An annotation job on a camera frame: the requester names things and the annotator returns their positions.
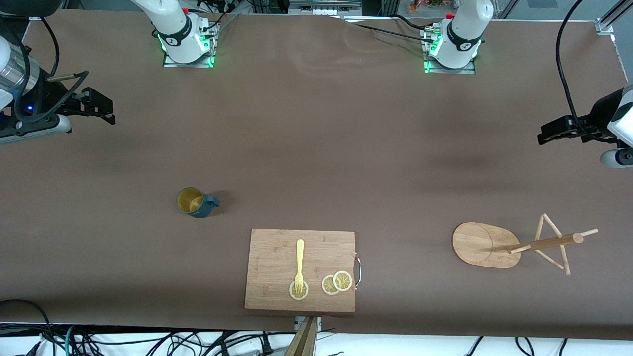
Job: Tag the wooden beam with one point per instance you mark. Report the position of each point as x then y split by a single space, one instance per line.
302 341

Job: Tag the yellow plastic fork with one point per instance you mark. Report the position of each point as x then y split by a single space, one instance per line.
299 257

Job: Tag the wooden cutting board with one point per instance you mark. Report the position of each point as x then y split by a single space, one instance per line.
272 267

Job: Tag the aluminium frame profile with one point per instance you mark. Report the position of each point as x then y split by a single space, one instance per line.
606 24

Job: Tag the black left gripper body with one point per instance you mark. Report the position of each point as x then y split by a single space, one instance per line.
597 117

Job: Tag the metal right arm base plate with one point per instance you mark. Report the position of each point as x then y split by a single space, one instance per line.
198 64

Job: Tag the wooden mug rack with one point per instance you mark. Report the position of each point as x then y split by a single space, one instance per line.
479 244

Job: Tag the teal mug yellow inside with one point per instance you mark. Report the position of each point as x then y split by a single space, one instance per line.
197 211

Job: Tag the small metal bracket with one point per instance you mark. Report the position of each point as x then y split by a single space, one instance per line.
298 324

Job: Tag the grey metal box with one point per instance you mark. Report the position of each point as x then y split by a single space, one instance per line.
324 5

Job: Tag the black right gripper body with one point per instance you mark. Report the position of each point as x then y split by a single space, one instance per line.
51 94

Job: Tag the dried lemon slice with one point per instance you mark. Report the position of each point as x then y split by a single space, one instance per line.
327 286
292 295
342 281

